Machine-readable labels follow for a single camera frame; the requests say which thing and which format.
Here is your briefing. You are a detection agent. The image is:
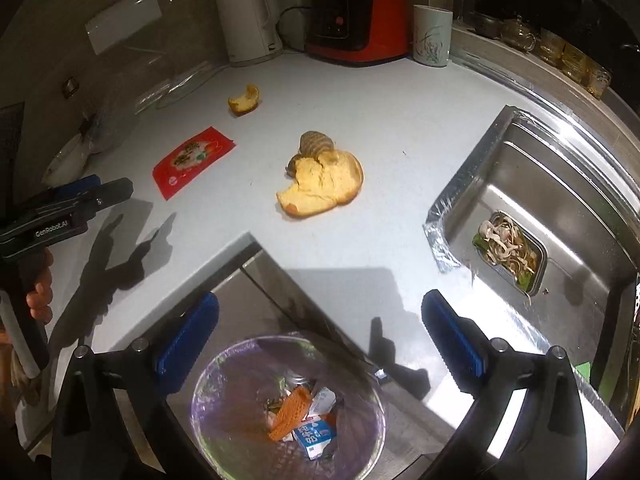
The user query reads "red snack packet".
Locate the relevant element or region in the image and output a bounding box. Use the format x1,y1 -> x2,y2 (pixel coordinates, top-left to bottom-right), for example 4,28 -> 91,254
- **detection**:
152,127 -> 238,201

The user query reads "glass teapot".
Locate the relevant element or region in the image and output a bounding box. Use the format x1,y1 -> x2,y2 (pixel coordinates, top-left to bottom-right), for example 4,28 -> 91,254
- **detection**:
501,16 -> 537,52

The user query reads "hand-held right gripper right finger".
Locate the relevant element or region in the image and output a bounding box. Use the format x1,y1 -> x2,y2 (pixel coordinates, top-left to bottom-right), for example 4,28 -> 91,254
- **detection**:
421,290 -> 588,480

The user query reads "white plastic bag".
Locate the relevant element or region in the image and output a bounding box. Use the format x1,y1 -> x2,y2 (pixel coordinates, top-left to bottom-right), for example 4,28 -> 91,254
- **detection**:
307,387 -> 337,418

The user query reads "amber glass cup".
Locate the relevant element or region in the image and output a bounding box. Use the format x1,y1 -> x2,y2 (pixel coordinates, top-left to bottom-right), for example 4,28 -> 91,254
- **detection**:
560,42 -> 591,84
585,60 -> 614,100
537,29 -> 566,66

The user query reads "silver green beer can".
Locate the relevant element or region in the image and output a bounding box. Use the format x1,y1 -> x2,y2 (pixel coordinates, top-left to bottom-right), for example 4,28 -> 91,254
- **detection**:
280,367 -> 309,391

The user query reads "stainless steel sink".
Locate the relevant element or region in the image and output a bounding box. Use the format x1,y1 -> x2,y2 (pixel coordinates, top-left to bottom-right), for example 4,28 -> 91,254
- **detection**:
424,105 -> 640,413

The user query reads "large orange peel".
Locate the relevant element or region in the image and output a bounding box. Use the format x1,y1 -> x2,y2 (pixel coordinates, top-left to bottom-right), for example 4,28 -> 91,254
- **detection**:
276,149 -> 365,220

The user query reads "person's left hand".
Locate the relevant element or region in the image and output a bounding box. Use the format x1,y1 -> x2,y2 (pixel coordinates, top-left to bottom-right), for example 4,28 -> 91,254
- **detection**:
25,249 -> 55,324

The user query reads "pale ceramic utensil cup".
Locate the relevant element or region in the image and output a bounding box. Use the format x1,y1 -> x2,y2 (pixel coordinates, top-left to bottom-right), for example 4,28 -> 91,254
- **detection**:
412,5 -> 454,67

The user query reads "dark clay teapot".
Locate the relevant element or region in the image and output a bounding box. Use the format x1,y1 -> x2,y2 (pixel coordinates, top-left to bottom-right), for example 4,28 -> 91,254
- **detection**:
472,12 -> 504,39

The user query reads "sink strainer with scraps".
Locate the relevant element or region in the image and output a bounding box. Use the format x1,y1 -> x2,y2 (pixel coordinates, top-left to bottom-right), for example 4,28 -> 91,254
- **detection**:
472,212 -> 547,295

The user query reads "blue white milk carton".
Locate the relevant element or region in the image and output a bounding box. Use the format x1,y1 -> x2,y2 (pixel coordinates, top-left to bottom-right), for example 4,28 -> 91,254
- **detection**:
291,414 -> 335,461

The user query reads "bin with purple liner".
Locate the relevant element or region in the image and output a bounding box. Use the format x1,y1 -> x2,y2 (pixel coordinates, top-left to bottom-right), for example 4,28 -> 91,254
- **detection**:
191,337 -> 388,480

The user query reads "small orange peel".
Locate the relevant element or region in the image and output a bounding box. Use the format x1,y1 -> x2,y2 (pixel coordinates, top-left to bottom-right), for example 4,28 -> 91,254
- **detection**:
228,85 -> 261,117

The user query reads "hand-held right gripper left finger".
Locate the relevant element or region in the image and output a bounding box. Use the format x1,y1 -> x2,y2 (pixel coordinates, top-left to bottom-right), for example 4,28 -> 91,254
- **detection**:
52,291 -> 221,480

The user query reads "white wall socket cover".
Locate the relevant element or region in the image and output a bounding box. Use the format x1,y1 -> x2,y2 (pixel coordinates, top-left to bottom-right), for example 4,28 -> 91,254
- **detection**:
85,0 -> 164,56

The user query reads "brown taro root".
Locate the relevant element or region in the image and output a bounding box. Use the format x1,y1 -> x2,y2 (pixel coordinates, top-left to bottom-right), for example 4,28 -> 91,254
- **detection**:
299,131 -> 335,157

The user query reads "black power cord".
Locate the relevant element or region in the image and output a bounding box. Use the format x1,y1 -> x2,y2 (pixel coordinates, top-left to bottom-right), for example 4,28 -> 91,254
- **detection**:
276,6 -> 314,54

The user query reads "white electric kettle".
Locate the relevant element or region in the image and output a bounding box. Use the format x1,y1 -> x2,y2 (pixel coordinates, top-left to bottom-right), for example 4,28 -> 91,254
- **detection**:
215,0 -> 284,66

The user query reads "clear plastic film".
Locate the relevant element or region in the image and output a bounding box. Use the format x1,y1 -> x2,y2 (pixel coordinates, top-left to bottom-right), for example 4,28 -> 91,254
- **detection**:
134,59 -> 217,112

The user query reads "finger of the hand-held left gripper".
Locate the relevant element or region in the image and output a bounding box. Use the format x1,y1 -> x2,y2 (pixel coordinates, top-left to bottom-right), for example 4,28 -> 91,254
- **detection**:
75,178 -> 135,223
47,175 -> 102,201

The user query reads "orange foam fruit net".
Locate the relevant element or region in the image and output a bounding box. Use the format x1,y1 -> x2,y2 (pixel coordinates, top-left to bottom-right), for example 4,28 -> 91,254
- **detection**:
268,386 -> 312,442

